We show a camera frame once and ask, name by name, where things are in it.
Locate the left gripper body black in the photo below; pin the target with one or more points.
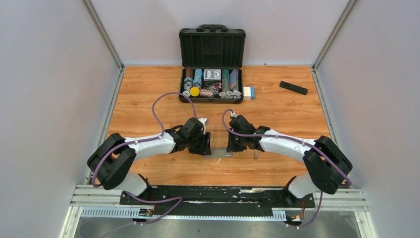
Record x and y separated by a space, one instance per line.
191 140

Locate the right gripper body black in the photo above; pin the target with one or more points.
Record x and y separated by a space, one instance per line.
242 139

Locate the grey remote control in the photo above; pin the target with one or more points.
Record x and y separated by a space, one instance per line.
218 153

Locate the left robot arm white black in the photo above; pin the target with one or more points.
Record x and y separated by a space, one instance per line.
112 161

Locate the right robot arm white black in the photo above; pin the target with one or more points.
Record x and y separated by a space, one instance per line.
327 166

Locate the black remote control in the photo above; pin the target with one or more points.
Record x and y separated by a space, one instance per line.
293 87

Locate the white blue card box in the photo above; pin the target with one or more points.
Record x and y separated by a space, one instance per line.
249 93

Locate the yellow poker chip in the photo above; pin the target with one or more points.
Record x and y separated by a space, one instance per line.
195 91

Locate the green poker chip stack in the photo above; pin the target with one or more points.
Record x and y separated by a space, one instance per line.
225 79

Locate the blue playing card deck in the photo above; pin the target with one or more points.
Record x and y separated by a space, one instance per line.
212 74

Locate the teal poker chip stack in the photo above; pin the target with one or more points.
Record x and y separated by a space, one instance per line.
197 79

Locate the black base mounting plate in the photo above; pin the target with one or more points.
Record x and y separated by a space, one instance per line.
244 201

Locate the black poker chip case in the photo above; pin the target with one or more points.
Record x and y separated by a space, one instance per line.
211 47

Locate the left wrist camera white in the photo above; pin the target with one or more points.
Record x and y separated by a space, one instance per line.
204 122

